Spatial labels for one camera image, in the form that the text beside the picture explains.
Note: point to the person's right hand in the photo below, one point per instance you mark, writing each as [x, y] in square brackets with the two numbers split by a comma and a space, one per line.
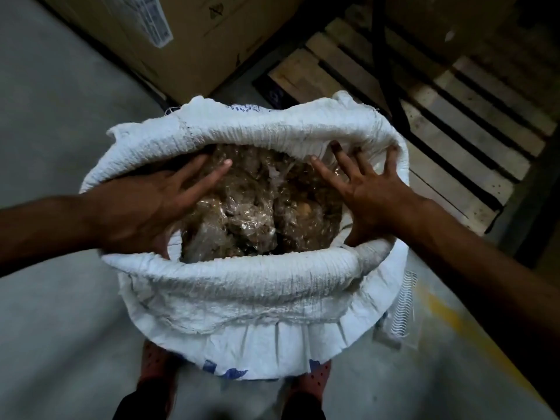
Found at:
[376, 205]

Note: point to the person's left hand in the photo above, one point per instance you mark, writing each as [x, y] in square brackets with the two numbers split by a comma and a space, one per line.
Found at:
[131, 209]

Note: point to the person's left thumb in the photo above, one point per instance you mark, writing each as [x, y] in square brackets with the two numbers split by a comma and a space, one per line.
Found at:
[168, 242]

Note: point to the person's left middle finger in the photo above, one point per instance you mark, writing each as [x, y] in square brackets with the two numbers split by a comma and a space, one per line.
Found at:
[192, 166]

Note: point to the person's right thumb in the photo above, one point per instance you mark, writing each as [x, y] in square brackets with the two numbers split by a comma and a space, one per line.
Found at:
[355, 235]

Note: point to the person's right middle finger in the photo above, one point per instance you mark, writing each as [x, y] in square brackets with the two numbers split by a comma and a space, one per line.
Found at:
[343, 161]

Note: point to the person's right little finger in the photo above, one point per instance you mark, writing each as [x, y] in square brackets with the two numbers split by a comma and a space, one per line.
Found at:
[390, 161]

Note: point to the white woven sack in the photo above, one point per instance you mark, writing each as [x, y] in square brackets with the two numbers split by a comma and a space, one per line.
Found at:
[240, 279]

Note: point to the person's right forearm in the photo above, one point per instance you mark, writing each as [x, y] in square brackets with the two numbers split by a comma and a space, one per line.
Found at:
[490, 284]

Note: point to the person's left forearm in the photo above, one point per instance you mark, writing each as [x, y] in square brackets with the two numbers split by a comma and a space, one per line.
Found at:
[43, 231]

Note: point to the wooden pallet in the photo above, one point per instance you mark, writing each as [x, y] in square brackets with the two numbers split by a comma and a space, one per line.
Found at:
[459, 139]

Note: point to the clear plastic liner bag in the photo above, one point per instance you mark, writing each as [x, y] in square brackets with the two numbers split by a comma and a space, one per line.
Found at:
[253, 205]

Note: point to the clear printed plastic piece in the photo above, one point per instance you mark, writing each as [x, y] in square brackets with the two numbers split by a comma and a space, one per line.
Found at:
[402, 306]

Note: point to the red perforated clog shoe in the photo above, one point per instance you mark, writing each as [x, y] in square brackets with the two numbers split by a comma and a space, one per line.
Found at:
[155, 363]
[313, 380]

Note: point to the large brown cardboard box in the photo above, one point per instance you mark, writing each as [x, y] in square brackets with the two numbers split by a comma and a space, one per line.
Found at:
[205, 43]

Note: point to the white paper box label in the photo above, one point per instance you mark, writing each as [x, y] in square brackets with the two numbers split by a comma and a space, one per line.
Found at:
[144, 17]

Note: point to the black trousers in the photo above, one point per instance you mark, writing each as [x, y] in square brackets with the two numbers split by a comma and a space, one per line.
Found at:
[140, 404]

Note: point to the black metal post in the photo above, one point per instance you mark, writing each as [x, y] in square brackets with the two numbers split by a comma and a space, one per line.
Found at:
[387, 69]

